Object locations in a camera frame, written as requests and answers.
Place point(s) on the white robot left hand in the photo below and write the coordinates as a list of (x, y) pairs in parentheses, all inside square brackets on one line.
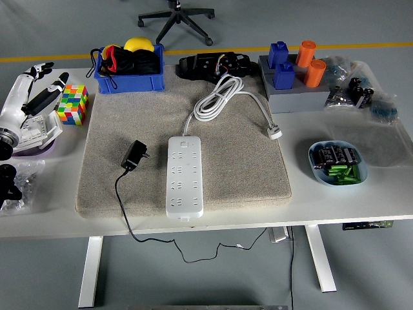
[(14, 100)]

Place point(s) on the white power strip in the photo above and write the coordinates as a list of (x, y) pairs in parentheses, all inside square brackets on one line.
[(185, 181)]

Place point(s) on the multicolour puzzle cube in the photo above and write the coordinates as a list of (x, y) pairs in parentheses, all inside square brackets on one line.
[(74, 106)]

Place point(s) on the clear bag of metal screws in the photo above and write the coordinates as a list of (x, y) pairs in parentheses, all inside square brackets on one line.
[(29, 181)]

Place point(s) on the blue plastic bin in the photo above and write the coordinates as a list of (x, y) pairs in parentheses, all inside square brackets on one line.
[(129, 84)]

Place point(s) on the yellow ball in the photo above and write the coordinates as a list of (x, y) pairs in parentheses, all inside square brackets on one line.
[(138, 43)]

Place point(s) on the black office chair base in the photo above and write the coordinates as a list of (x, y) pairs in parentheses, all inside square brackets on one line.
[(177, 16)]

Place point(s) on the white table leg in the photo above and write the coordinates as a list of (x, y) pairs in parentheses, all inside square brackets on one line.
[(321, 258), (91, 271)]

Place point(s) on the black electronic device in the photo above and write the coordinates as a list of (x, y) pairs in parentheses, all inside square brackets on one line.
[(200, 66)]

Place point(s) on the grey-brown mat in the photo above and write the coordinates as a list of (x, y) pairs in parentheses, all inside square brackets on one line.
[(242, 168)]

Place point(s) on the blue block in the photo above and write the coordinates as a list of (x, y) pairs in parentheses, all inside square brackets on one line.
[(284, 77), (277, 55)]

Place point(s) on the grey block base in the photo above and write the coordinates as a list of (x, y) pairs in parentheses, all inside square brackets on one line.
[(297, 100)]

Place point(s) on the orange cylinder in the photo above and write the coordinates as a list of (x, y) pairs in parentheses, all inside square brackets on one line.
[(305, 53), (315, 74)]

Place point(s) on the black capacitor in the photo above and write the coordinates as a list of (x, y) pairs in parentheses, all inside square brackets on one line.
[(317, 159), (326, 155), (351, 156), (338, 154)]

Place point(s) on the light blue bowl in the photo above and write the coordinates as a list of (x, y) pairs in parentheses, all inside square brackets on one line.
[(322, 179)]

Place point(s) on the clear bag of blue parts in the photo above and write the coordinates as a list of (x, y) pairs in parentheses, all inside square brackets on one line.
[(384, 109), (337, 69)]

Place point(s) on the clear bag of dark parts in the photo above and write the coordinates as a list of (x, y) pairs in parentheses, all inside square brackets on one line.
[(338, 98)]

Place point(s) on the green cylindrical part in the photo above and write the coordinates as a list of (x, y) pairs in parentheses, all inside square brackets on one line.
[(353, 172), (337, 170), (343, 179)]

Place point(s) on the clear bag of black capacitors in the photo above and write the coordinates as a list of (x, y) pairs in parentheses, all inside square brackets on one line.
[(361, 92)]

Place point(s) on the large empty clear bag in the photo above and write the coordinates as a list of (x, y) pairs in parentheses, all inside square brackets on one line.
[(380, 142)]

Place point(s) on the black table control panel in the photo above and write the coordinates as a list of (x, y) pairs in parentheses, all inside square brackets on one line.
[(368, 225)]

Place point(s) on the silver metal bracket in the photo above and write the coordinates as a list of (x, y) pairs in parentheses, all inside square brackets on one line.
[(279, 234)]

